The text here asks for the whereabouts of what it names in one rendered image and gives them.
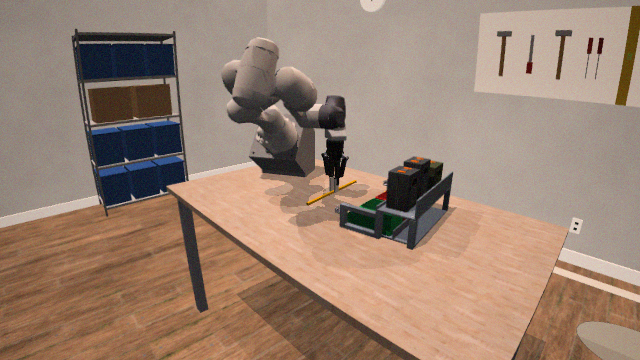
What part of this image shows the red bin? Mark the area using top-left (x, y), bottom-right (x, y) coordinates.
top-left (375, 191), bottom-right (387, 201)

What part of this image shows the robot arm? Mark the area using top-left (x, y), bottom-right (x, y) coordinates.
top-left (221, 38), bottom-right (347, 155)

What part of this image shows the grey metal shelf rack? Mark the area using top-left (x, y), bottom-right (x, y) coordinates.
top-left (335, 171), bottom-right (453, 250)

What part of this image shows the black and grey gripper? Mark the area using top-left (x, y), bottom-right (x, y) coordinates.
top-left (321, 139), bottom-right (349, 193)

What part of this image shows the green open bin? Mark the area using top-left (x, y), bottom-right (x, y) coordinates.
top-left (347, 198), bottom-right (403, 236)

